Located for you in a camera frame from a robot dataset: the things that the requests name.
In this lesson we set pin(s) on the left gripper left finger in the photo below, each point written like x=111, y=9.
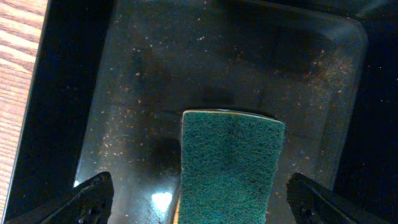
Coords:
x=88, y=203

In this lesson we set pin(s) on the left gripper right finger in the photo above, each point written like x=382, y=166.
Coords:
x=312, y=203

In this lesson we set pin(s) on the yellow green scrub sponge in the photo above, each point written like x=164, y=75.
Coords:
x=228, y=164

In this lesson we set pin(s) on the black rectangular tray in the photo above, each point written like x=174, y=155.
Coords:
x=112, y=80

